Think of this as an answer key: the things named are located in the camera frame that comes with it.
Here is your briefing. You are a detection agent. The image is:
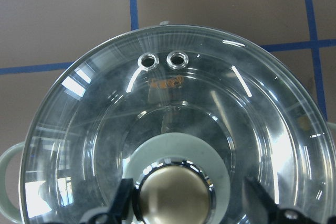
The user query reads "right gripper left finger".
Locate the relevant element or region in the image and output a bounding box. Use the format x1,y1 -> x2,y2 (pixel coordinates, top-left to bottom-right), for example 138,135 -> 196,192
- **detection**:
79,178 -> 134,223

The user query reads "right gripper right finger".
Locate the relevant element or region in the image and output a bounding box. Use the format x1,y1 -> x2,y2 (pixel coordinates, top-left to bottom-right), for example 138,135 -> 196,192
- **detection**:
243,176 -> 318,223

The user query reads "glass pot lid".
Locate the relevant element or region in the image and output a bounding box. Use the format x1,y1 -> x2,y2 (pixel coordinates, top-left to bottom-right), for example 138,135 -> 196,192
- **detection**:
18,23 -> 336,224

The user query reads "pale green pot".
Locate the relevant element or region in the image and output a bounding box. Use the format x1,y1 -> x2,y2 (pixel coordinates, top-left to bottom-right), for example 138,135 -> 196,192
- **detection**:
0,20 -> 336,224

